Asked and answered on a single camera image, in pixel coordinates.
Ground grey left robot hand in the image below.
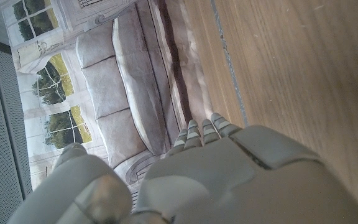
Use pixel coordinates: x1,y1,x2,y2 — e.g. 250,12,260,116
6,112,358,224

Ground printed sofa room backdrop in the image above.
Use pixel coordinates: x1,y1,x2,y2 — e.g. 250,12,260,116
0,0,214,195

